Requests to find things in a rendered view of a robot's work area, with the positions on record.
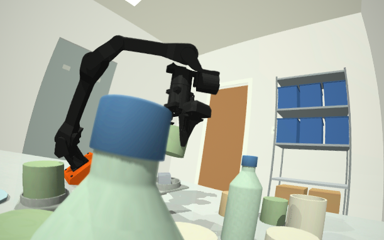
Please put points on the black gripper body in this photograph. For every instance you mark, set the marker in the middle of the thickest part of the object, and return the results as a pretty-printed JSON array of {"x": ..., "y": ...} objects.
[{"x": 179, "y": 102}]

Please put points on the green cylinder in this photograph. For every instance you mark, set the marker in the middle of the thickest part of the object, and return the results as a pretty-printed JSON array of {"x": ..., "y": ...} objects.
[
  {"x": 43, "y": 179},
  {"x": 21, "y": 224},
  {"x": 173, "y": 144},
  {"x": 274, "y": 211}
]

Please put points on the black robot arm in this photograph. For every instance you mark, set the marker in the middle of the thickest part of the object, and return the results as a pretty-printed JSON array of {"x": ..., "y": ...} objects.
[{"x": 94, "y": 64}]

